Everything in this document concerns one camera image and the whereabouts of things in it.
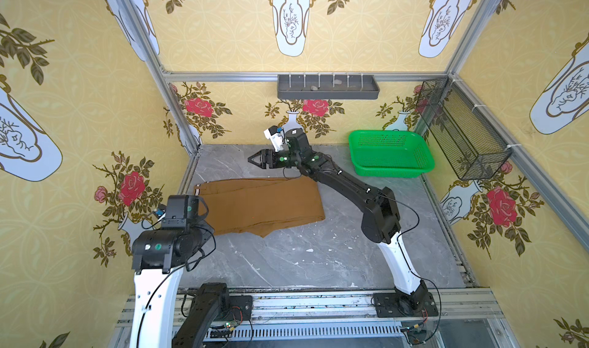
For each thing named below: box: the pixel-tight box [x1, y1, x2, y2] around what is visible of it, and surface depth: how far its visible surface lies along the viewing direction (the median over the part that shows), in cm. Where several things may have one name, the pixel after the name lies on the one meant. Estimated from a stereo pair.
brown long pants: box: [194, 178, 326, 238], surface depth 100 cm
